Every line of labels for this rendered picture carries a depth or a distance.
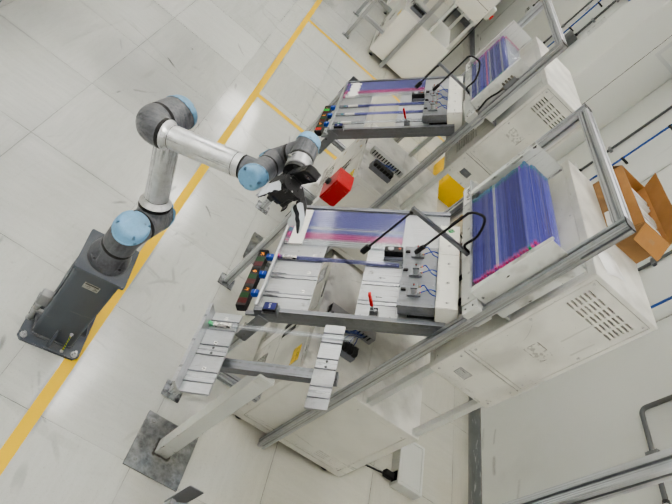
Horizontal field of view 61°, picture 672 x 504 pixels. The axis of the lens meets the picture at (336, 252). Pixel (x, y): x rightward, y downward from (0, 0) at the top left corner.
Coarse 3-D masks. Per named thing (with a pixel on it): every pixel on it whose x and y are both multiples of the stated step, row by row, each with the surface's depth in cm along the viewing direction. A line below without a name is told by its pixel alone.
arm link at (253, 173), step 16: (144, 112) 169; (160, 112) 170; (144, 128) 167; (160, 128) 165; (176, 128) 167; (160, 144) 167; (176, 144) 166; (192, 144) 164; (208, 144) 164; (208, 160) 164; (224, 160) 162; (240, 160) 161; (256, 160) 161; (272, 160) 165; (240, 176) 159; (256, 176) 158; (272, 176) 164
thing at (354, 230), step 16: (304, 224) 253; (320, 224) 252; (336, 224) 251; (352, 224) 251; (368, 224) 250; (384, 224) 249; (400, 224) 248; (288, 240) 245; (304, 240) 244; (320, 240) 243; (336, 240) 242; (352, 240) 242; (368, 240) 241; (384, 240) 240; (400, 240) 240
